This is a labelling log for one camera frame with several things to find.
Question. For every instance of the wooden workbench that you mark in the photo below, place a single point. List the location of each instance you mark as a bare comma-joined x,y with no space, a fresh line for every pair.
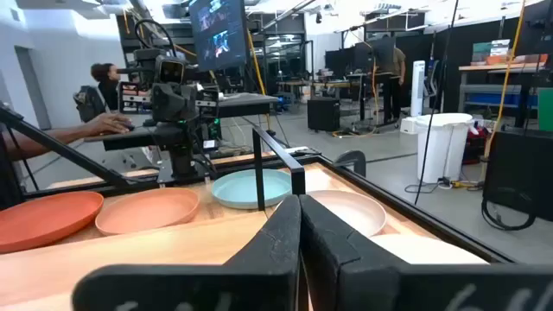
497,67

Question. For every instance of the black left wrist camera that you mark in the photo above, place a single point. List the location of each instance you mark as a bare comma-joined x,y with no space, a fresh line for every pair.
169,70

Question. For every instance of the standing person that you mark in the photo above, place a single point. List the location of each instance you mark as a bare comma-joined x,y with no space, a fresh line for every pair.
394,78

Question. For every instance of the light blue plate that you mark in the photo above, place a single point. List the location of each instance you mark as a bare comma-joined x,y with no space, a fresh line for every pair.
242,188

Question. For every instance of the large dark monitor screen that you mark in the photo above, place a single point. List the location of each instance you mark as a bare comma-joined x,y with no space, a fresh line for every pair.
218,32

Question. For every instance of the white trash bin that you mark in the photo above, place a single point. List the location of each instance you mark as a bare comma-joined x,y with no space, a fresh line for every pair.
443,147

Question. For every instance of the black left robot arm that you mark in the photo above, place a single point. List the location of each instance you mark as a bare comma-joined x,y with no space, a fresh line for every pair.
179,147

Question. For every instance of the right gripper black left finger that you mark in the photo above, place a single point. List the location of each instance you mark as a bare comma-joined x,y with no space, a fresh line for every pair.
259,281

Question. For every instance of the peach plate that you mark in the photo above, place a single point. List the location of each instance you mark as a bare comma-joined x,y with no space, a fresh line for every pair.
147,211

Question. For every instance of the red-orange plate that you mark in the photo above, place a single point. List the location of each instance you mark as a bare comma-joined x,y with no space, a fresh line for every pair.
41,220

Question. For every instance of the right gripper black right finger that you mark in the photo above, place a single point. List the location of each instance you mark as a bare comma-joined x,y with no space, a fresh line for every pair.
358,285

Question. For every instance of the seated person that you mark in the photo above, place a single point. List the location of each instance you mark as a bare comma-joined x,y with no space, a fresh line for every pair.
107,84

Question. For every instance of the pinkish beige plate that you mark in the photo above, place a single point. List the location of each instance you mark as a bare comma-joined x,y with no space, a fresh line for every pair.
354,211

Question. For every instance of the green panel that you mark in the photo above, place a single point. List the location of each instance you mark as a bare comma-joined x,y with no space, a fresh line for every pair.
545,110

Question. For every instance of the person's forearm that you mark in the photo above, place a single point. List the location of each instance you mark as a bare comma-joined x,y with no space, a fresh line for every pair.
47,142

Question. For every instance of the large black box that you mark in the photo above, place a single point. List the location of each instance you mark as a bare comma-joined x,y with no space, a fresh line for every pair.
518,173

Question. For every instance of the black rolling cabinet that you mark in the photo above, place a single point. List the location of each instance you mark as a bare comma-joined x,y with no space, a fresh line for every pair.
323,114

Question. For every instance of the dark desk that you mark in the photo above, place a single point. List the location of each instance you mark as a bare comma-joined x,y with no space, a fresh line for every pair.
242,103

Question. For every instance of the person's hand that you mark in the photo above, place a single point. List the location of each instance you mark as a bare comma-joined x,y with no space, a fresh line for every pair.
110,124

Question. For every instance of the red tool bag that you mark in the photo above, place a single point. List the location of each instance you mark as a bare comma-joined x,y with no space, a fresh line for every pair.
475,144

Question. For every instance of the white tower fan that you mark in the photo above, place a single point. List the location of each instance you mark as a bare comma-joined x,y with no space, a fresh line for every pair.
417,88

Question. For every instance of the black metal rig frame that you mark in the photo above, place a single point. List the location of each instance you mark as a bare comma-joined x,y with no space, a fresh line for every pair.
65,151

